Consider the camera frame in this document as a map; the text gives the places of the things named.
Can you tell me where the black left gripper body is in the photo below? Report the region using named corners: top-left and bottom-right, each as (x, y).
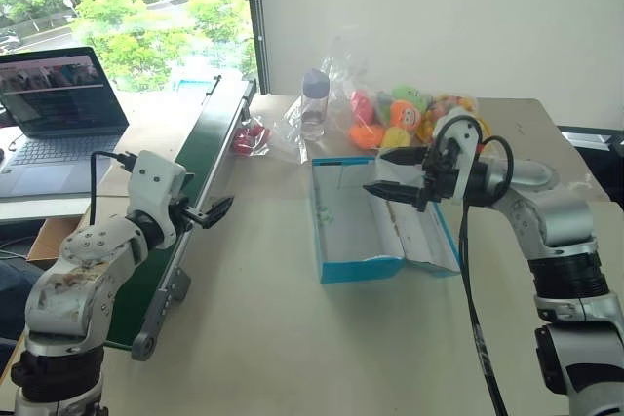
top-left (168, 193), bottom-right (211, 237)

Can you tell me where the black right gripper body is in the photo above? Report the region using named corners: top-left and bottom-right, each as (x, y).
top-left (415, 141), bottom-right (462, 213)

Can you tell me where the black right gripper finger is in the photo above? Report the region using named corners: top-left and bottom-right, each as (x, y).
top-left (377, 144), bottom-right (434, 170)
top-left (362, 182), bottom-right (426, 213)

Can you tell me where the green conveyor belt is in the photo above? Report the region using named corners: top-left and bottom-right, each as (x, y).
top-left (105, 73), bottom-right (258, 363)

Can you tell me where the blue cardboard box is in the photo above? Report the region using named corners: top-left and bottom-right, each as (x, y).
top-left (308, 156), bottom-right (462, 285)

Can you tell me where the brown cardboard box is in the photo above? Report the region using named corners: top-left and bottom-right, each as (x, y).
top-left (25, 213), bottom-right (95, 267)

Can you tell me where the orange plush toy with face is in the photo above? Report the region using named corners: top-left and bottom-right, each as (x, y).
top-left (388, 99), bottom-right (423, 133)

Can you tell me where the plain orange plush toy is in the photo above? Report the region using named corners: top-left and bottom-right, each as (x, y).
top-left (347, 124), bottom-right (387, 150)

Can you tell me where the green plush toy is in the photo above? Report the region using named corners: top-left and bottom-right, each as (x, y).
top-left (391, 84), bottom-right (424, 103)

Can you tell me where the pink plush toy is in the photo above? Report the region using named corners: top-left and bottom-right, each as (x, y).
top-left (349, 90), bottom-right (377, 126)

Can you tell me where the yellow multicoloured plush toy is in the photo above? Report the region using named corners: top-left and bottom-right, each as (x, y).
top-left (419, 93), bottom-right (478, 140)

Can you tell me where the red item in plastic wrap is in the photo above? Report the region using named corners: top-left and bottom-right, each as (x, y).
top-left (230, 124), bottom-right (272, 158)

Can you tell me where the empty clear plastic bag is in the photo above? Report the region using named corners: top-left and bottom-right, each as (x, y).
top-left (271, 94), bottom-right (314, 165)

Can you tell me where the clear plastic toy bag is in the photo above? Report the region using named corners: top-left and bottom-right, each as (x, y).
top-left (319, 34), bottom-right (483, 153)

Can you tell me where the clear bottle with blue cap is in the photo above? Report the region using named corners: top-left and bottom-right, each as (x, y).
top-left (298, 68), bottom-right (332, 142)

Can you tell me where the white laptop stand board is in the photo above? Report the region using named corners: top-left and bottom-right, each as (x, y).
top-left (0, 193), bottom-right (95, 228)

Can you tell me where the grey laptop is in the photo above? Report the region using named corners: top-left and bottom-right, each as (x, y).
top-left (0, 46), bottom-right (131, 199)

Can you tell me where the dark blue cloth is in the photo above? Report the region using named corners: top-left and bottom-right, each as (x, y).
top-left (0, 259), bottom-right (46, 342)

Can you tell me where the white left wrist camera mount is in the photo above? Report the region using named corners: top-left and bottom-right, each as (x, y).
top-left (127, 150), bottom-right (189, 249)

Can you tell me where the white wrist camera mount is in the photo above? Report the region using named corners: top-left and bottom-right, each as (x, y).
top-left (430, 113), bottom-right (483, 204)
top-left (127, 150), bottom-right (189, 249)

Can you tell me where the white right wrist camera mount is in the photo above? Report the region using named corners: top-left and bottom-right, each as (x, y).
top-left (430, 113), bottom-right (483, 204)

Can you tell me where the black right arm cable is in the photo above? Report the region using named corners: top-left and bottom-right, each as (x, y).
top-left (459, 134), bottom-right (514, 416)

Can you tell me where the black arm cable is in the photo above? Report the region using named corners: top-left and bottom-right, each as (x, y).
top-left (459, 134), bottom-right (514, 416)
top-left (90, 149), bottom-right (140, 242)

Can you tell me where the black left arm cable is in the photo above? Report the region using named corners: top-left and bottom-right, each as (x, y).
top-left (90, 149), bottom-right (140, 242)

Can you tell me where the dark window frame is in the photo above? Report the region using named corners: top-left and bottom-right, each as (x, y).
top-left (242, 0), bottom-right (272, 95)

